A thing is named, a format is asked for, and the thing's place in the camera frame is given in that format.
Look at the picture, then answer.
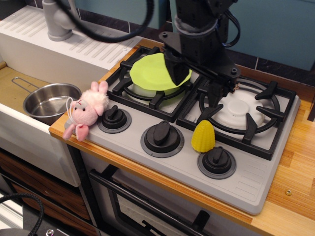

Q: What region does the black stove knob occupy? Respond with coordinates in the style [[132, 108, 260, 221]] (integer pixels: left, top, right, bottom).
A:
[[97, 105, 132, 134], [197, 147, 236, 179], [140, 120, 185, 158]]

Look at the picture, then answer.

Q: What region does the black braided cable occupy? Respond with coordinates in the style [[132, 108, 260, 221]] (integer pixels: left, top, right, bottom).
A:
[[53, 0, 155, 44]]

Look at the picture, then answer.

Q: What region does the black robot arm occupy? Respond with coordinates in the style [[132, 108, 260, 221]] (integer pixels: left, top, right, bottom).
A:
[[159, 0, 241, 108]]

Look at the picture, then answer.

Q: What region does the pink plush bunny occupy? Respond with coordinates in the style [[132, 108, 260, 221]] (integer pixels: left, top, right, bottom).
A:
[[63, 81, 109, 142]]

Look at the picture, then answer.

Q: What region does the grey toy faucet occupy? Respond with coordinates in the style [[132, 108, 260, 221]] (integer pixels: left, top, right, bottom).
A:
[[42, 0, 75, 41]]

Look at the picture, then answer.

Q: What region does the black right burner grate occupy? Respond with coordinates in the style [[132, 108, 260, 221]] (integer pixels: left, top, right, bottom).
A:
[[176, 76, 300, 160]]

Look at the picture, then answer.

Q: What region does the black burner grate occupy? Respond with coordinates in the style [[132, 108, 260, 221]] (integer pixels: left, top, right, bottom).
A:
[[176, 76, 300, 160], [106, 46, 202, 123]]

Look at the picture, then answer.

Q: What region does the grey toy stove top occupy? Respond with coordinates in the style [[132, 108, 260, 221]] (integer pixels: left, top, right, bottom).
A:
[[64, 45, 301, 216]]

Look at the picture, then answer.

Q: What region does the yellow toy corn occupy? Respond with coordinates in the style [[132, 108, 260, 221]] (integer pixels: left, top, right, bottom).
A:
[[191, 120, 216, 152]]

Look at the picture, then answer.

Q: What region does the white right burner cap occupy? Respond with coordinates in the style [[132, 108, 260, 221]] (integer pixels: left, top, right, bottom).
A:
[[212, 90, 265, 130]]

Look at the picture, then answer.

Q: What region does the black middle stove knob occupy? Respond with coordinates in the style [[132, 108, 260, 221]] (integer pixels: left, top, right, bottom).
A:
[[140, 120, 185, 158]]

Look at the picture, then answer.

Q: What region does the black right stove knob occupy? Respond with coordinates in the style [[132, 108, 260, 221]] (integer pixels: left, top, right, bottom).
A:
[[197, 147, 236, 179]]

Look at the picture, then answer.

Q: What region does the black left stove knob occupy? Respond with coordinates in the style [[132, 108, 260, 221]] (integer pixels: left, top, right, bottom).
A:
[[97, 105, 132, 134]]

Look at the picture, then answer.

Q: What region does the black oven door handle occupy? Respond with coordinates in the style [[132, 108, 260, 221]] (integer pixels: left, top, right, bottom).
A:
[[89, 165, 210, 236]]

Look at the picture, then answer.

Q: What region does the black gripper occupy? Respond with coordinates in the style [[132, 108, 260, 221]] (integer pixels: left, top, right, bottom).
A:
[[159, 29, 240, 108]]

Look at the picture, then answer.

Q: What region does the black left burner grate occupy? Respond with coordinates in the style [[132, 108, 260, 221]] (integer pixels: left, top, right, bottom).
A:
[[106, 46, 202, 123]]

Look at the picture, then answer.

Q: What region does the stainless steel pot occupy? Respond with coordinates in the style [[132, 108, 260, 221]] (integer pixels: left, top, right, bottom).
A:
[[11, 77, 81, 125]]

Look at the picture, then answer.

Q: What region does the black cable lower left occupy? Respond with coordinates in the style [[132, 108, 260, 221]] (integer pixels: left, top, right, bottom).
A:
[[0, 193, 45, 236]]

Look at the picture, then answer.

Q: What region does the white toy sink unit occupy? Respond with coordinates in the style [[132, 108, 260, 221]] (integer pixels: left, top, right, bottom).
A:
[[0, 6, 140, 187]]

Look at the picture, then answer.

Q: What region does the lime green plate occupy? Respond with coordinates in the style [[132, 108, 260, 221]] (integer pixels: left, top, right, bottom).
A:
[[129, 53, 180, 96]]

